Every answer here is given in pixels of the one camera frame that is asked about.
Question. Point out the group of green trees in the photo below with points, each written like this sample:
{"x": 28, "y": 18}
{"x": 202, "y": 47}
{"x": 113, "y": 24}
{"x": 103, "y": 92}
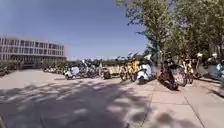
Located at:
{"x": 173, "y": 23}

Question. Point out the row of parked scooters and bicycles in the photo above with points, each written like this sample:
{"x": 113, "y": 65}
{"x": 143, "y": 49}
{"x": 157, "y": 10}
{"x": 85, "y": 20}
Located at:
{"x": 143, "y": 71}

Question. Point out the row of bushes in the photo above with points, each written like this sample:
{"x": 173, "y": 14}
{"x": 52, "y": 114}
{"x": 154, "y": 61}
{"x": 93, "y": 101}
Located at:
{"x": 20, "y": 64}

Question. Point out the white building with window rows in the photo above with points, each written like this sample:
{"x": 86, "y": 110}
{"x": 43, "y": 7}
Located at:
{"x": 30, "y": 49}

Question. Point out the grey paved plaza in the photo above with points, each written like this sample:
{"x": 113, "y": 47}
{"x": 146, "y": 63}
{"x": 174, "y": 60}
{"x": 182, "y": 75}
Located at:
{"x": 100, "y": 103}

